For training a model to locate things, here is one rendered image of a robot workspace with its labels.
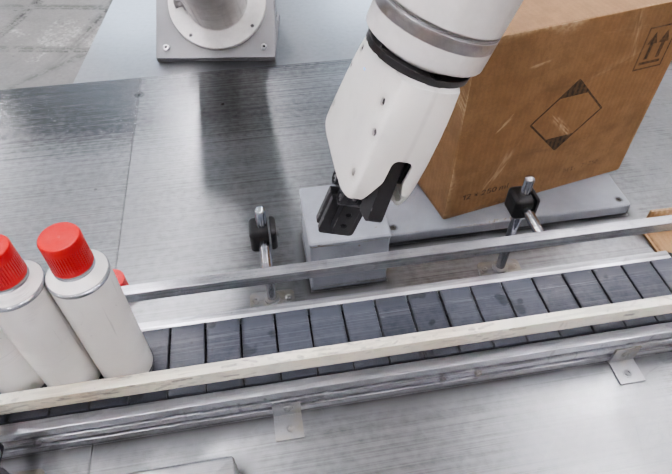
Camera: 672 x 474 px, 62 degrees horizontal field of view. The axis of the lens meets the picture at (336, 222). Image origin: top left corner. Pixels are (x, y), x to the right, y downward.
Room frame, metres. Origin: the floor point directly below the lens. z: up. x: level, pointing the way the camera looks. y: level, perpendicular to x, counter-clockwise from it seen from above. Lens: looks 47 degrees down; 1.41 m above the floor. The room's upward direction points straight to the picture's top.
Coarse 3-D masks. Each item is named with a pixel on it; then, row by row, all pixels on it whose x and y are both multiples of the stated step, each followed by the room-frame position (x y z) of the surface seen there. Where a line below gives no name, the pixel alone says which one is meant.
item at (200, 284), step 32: (608, 224) 0.42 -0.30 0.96; (640, 224) 0.42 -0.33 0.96; (352, 256) 0.37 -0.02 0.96; (384, 256) 0.37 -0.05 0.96; (416, 256) 0.37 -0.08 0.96; (448, 256) 0.38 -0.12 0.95; (128, 288) 0.33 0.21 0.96; (160, 288) 0.33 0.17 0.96; (192, 288) 0.33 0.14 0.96; (224, 288) 0.34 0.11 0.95
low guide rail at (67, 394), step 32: (512, 320) 0.32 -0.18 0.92; (544, 320) 0.32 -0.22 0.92; (576, 320) 0.33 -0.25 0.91; (608, 320) 0.33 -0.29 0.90; (288, 352) 0.29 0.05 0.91; (320, 352) 0.29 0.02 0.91; (352, 352) 0.29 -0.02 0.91; (384, 352) 0.29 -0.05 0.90; (96, 384) 0.25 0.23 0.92; (128, 384) 0.25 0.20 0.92; (160, 384) 0.26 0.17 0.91; (192, 384) 0.26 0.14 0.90
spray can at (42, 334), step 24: (0, 240) 0.29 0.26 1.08; (0, 264) 0.27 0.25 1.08; (24, 264) 0.28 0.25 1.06; (0, 288) 0.26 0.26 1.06; (24, 288) 0.27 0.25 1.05; (0, 312) 0.25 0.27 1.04; (24, 312) 0.26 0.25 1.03; (48, 312) 0.27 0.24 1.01; (24, 336) 0.25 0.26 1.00; (48, 336) 0.26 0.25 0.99; (72, 336) 0.27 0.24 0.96; (48, 360) 0.25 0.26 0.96; (72, 360) 0.26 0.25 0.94; (48, 384) 0.25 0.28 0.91
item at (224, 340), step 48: (480, 288) 0.39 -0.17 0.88; (528, 288) 0.39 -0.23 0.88; (576, 288) 0.39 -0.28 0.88; (624, 288) 0.39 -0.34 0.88; (144, 336) 0.33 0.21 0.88; (192, 336) 0.33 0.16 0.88; (240, 336) 0.33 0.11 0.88; (288, 336) 0.33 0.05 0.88; (336, 336) 0.33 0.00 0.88; (384, 336) 0.33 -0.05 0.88; (528, 336) 0.33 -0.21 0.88; (240, 384) 0.27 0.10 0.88
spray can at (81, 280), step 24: (48, 240) 0.29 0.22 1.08; (72, 240) 0.29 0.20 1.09; (48, 264) 0.28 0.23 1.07; (72, 264) 0.28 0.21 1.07; (96, 264) 0.29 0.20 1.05; (48, 288) 0.27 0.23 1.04; (72, 288) 0.27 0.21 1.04; (96, 288) 0.27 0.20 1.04; (120, 288) 0.30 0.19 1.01; (72, 312) 0.27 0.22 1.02; (96, 312) 0.27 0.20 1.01; (120, 312) 0.28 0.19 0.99; (96, 336) 0.27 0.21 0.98; (120, 336) 0.27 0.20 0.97; (96, 360) 0.27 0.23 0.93; (120, 360) 0.27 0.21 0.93; (144, 360) 0.28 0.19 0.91
